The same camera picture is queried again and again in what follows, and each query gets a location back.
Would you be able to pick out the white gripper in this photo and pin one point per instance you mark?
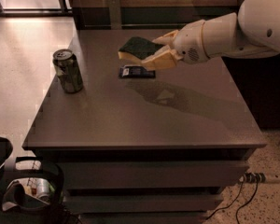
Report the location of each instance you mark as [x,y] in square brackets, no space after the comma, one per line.
[189,42]

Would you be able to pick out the yellow green sponge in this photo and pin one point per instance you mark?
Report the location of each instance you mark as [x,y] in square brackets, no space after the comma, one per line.
[136,49]

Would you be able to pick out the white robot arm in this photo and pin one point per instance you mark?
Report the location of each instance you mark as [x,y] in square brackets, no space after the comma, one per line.
[252,32]

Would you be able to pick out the green soda can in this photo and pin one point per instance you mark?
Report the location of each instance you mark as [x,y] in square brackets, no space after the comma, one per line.
[67,70]

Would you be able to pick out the silver can in bin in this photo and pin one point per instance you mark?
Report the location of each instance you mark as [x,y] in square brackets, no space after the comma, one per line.
[42,189]

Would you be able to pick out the dark blue snack packet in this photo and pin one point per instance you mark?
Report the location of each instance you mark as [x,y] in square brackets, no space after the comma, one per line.
[135,71]

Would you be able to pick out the grey drawer cabinet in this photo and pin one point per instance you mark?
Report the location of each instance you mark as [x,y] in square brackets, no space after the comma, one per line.
[144,151]

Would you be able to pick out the white power strip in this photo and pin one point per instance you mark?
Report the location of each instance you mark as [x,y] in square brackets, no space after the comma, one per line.
[260,178]

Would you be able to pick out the black waste bin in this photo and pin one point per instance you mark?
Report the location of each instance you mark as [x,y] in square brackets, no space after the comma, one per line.
[18,192]

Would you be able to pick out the metal bracket left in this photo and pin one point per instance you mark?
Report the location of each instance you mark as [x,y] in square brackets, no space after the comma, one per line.
[114,14]

